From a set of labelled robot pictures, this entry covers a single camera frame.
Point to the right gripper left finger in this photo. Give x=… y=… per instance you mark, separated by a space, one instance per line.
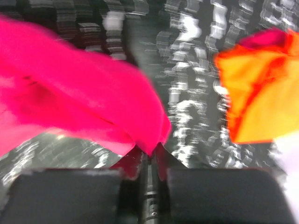
x=77 y=195

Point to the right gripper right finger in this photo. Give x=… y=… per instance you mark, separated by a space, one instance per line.
x=217 y=195

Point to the magenta pink t shirt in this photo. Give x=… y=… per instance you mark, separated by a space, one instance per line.
x=48 y=85

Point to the orange folded t shirt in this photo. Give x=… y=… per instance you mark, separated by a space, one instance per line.
x=261 y=76

